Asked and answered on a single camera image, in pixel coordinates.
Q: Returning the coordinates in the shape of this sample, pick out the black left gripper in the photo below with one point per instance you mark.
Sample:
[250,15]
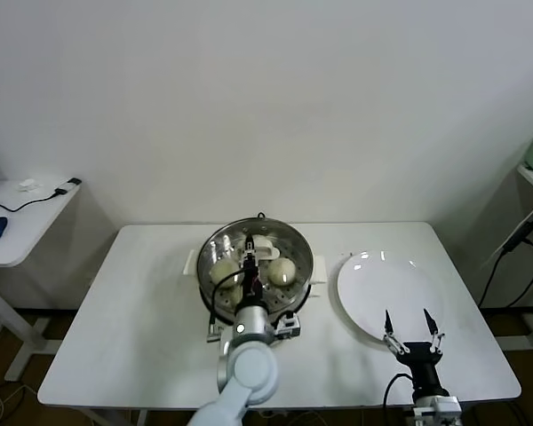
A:
[251,288]

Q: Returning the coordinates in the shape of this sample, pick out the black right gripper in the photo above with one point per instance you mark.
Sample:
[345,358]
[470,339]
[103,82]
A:
[422,361]

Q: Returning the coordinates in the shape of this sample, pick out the round glass lid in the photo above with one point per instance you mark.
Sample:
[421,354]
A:
[266,249]

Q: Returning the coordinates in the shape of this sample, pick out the white steamed baozi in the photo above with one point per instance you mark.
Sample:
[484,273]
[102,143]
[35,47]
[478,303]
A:
[224,270]
[231,295]
[280,270]

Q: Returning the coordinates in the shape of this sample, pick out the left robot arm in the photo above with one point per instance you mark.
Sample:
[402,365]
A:
[251,368]

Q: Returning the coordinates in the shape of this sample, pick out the stainless steel steamer basket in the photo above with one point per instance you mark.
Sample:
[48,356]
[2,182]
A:
[299,262]

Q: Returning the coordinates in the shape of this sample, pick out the steel steamer pot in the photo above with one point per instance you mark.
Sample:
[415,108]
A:
[320,270]

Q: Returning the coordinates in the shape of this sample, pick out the large white plate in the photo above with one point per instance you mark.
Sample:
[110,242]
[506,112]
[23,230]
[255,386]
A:
[391,293]

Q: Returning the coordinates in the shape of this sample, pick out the small black phone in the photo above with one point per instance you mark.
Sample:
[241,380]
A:
[73,181]

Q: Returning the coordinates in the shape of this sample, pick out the white side desk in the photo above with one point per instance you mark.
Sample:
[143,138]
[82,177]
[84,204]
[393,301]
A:
[26,231]

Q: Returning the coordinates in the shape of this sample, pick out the small white desk object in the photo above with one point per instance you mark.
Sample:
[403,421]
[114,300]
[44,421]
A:
[26,184]

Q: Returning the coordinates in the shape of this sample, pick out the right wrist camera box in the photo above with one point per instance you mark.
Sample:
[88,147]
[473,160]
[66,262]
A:
[444,406]

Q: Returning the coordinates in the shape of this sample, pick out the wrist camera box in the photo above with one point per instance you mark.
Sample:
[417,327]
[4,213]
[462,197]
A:
[288,326]
[444,406]

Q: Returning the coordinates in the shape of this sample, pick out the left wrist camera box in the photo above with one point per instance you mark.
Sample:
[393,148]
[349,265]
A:
[288,326]

